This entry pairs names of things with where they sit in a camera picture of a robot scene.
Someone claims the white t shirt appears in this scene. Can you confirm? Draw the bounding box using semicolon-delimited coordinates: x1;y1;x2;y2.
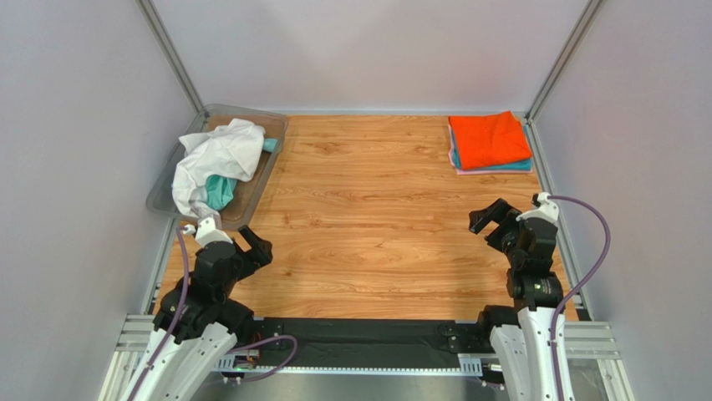
171;119;266;218

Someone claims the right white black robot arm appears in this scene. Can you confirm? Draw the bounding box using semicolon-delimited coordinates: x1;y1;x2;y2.
469;192;575;400

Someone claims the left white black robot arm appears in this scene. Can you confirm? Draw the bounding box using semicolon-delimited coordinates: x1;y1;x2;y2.
121;225;273;400

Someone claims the folded teal t shirt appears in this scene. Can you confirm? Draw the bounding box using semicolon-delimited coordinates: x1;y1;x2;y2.
450;123;533;172

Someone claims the mint green t shirt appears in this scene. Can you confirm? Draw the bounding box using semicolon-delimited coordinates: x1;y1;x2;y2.
205;138;277;211

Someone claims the folded orange t shirt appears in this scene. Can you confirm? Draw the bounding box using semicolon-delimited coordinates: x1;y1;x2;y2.
448;111;532;172

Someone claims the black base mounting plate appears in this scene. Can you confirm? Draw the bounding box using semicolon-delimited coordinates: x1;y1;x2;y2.
246;317;494;369

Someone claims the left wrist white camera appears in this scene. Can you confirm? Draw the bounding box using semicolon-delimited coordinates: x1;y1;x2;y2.
181;216;233;248

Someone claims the aluminium frame rail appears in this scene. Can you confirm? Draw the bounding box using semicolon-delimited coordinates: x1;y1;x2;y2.
99;315;632;400

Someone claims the right aluminium corner post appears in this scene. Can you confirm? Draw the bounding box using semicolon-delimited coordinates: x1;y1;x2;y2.
526;0;606;123

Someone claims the aluminium corner post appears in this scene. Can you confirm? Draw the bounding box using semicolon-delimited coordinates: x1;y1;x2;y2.
526;0;606;123
135;0;204;114

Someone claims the left aluminium corner post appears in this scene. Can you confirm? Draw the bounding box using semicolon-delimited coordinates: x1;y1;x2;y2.
135;0;204;114

